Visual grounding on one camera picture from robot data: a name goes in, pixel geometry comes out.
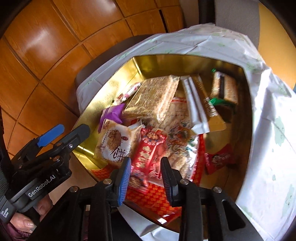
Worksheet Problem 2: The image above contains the purple snack packet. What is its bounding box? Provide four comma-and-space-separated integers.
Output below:
98, 103, 125, 133

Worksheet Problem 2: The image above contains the green-edged cracker pack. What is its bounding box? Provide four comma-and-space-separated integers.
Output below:
210, 71, 239, 108

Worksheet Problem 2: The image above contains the small red candy packet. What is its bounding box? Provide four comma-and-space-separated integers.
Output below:
205, 144, 235, 175

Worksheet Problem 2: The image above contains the gold red gift box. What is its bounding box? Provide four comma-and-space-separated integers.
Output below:
74, 55, 252, 232

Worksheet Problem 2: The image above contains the pink floral candy packet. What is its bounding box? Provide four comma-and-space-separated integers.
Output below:
113, 82, 141, 105

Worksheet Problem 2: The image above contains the cloud-print white tablecloth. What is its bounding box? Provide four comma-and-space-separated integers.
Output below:
76, 24, 295, 240

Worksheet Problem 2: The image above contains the person's left hand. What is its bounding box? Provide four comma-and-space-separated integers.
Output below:
9, 194, 54, 235

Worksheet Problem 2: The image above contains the flaky pastry white packet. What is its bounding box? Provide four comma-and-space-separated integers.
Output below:
93, 119, 132, 167

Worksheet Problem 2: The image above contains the white rice cake packet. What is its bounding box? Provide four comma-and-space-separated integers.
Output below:
128, 120, 145, 159

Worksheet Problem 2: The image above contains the clear rice crisp pack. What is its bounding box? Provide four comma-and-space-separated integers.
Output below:
122, 75, 180, 122

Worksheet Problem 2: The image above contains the large orange rice-cracker bag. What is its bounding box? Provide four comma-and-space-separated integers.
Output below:
93, 97, 205, 222

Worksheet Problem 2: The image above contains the grey yellow blue chair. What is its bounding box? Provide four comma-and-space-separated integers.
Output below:
198, 1, 295, 89

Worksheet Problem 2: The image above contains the red festive snack packet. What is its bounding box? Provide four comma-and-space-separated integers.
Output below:
131, 128, 167, 179

